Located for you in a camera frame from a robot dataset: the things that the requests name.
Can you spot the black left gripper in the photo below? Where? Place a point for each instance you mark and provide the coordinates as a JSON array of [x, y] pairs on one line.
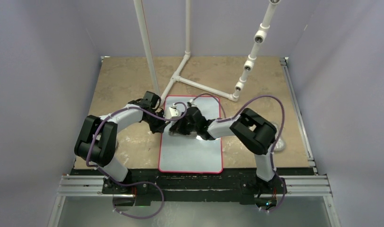
[[159, 128]]

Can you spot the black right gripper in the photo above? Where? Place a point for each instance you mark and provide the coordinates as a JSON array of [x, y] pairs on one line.
[[179, 128]]

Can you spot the pink framed whiteboard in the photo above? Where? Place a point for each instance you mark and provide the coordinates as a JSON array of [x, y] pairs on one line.
[[191, 154]]

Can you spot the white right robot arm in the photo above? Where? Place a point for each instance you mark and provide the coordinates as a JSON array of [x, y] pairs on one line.
[[256, 133]]

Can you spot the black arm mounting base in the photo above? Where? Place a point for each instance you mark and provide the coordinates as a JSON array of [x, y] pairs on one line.
[[231, 185]]

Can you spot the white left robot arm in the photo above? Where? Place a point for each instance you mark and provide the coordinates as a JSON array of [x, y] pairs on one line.
[[97, 140]]

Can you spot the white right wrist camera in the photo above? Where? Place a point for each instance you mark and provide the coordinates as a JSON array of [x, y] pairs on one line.
[[191, 103]]

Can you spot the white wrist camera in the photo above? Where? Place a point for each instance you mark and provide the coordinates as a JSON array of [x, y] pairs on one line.
[[191, 103], [171, 113]]

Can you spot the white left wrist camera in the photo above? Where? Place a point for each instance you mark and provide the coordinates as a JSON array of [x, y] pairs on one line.
[[171, 113]]

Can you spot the aluminium rail frame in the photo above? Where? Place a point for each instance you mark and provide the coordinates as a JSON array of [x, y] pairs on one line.
[[307, 203]]

